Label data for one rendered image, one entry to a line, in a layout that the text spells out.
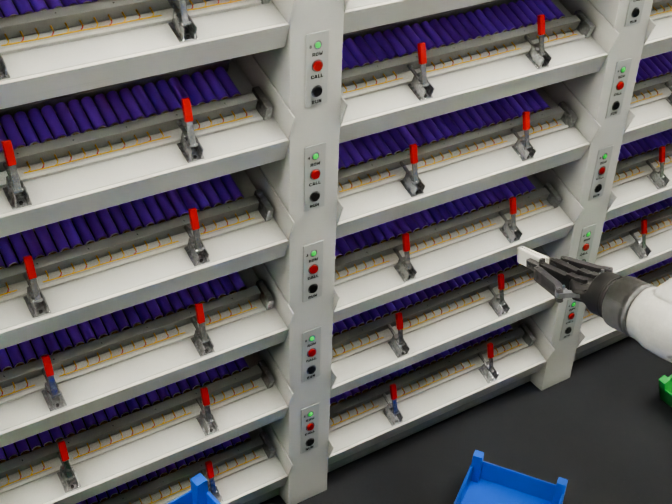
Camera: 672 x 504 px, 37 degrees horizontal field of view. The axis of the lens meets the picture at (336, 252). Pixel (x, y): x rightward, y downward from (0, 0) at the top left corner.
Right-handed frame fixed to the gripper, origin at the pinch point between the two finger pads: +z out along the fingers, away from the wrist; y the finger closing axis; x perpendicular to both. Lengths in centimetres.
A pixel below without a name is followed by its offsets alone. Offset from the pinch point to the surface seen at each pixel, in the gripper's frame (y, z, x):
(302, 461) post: -36, 28, -44
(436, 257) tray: -4.1, 23.5, -6.5
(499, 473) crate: 2, 13, -56
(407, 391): -6, 34, -43
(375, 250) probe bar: -16.5, 26.2, -2.0
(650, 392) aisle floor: 53, 17, -58
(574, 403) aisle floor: 34, 24, -57
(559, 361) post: 35, 29, -48
